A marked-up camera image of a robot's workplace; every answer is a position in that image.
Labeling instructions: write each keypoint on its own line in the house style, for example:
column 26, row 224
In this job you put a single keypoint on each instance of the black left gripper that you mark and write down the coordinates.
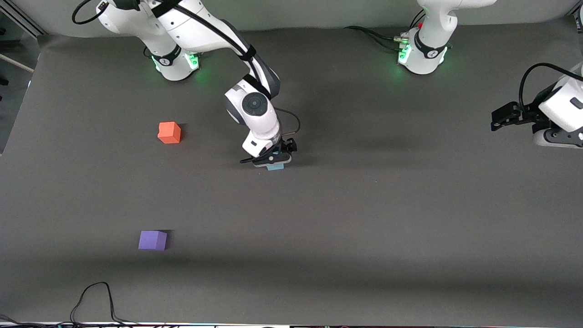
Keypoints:
column 531, row 113

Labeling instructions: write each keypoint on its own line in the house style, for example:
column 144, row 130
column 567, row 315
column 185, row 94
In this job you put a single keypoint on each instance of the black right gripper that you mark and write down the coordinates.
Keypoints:
column 288, row 146

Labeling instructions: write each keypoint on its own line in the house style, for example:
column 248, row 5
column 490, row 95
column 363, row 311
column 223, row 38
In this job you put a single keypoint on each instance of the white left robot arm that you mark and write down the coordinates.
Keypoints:
column 428, row 50

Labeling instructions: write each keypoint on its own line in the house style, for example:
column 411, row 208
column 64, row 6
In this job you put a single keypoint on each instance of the orange foam block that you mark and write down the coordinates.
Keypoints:
column 169, row 132

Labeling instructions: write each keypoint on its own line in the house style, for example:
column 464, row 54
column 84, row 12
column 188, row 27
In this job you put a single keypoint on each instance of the purple foam block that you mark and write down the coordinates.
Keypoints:
column 152, row 240

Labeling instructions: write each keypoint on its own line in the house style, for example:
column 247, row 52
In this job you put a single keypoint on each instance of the dark grey table mat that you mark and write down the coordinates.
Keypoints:
column 364, row 205

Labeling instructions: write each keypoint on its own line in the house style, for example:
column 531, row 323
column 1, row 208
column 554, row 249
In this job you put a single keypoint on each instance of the aluminium frame bar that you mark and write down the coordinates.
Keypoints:
column 23, row 20

